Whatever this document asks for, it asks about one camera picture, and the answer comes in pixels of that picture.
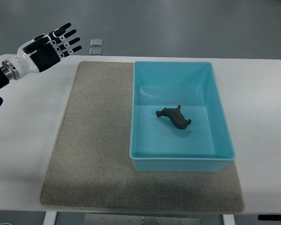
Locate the white right table leg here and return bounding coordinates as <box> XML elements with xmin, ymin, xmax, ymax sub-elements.
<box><xmin>222</xmin><ymin>214</ymin><xmax>236</xmax><ymax>225</ymax></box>

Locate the white table leg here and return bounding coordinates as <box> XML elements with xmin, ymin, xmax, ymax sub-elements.
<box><xmin>43</xmin><ymin>211</ymin><xmax>57</xmax><ymax>225</ymax></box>
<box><xmin>222</xmin><ymin>214</ymin><xmax>236</xmax><ymax>225</ymax></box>

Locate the black table control panel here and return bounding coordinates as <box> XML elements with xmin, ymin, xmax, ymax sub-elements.
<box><xmin>258</xmin><ymin>215</ymin><xmax>281</xmax><ymax>221</ymax></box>

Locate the grey felt mat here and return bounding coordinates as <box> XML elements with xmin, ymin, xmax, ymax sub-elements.
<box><xmin>40</xmin><ymin>61</ymin><xmax>245</xmax><ymax>214</ymax></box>

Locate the blue plastic box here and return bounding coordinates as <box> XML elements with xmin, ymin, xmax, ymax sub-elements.
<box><xmin>129</xmin><ymin>61</ymin><xmax>236</xmax><ymax>172</ymax></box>

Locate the brown hippo toy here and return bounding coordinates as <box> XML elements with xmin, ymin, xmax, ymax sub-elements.
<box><xmin>156</xmin><ymin>105</ymin><xmax>192</xmax><ymax>129</ymax></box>

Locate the white left table leg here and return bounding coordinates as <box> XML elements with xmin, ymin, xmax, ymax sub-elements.
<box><xmin>43</xmin><ymin>211</ymin><xmax>57</xmax><ymax>225</ymax></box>

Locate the metal floor plate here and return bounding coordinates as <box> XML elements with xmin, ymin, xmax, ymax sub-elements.
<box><xmin>90</xmin><ymin>38</ymin><xmax>103</xmax><ymax>46</ymax></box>
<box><xmin>89</xmin><ymin>48</ymin><xmax>102</xmax><ymax>56</ymax></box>

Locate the metal table crossbar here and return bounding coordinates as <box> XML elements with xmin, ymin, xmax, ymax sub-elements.
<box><xmin>84</xmin><ymin>214</ymin><xmax>202</xmax><ymax>225</ymax></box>

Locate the lower metal floor plate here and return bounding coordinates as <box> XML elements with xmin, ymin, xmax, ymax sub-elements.
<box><xmin>89</xmin><ymin>48</ymin><xmax>102</xmax><ymax>56</ymax></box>

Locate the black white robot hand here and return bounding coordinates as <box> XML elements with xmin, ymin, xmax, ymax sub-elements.
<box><xmin>0</xmin><ymin>23</ymin><xmax>82</xmax><ymax>80</ymax></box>

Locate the upper metal floor plate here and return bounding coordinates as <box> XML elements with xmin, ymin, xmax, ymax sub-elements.
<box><xmin>90</xmin><ymin>38</ymin><xmax>103</xmax><ymax>46</ymax></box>

